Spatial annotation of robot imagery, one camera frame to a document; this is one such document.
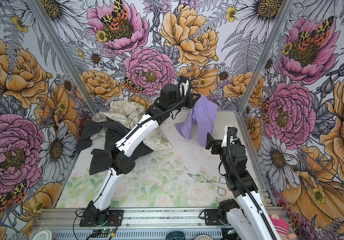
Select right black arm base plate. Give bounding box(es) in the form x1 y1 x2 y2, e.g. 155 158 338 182
200 209 228 226

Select pink plush toy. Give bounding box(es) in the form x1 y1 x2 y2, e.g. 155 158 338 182
270 214 297 240

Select purple printed cloth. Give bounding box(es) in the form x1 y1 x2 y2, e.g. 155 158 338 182
174 95 218 148

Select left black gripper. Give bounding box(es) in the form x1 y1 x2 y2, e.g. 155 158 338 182
169 91 201 111

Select white round lid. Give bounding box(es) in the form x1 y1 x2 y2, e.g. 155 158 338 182
32 230 53 240

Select aluminium front rail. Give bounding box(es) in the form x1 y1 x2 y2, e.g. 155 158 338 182
33 206 286 232

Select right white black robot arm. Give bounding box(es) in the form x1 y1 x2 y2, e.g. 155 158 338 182
205 127 281 240

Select black cloth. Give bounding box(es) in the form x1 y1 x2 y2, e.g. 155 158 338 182
77 120 153 175

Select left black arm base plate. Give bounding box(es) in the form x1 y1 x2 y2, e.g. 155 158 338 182
80 210 124 227

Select white round mesh object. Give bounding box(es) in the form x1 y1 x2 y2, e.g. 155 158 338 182
194 235 213 240

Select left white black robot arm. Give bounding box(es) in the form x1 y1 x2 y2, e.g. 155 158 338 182
78 77 201 227

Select cream patterned cloth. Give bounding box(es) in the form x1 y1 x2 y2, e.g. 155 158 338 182
92 100 172 152

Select dark teal round object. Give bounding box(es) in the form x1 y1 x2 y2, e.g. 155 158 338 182
166 231 186 240

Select green circuit board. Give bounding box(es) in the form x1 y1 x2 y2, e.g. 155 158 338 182
92 229 116 238

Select metal wire tongs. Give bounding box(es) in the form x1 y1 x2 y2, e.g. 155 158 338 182
188 174 227 197

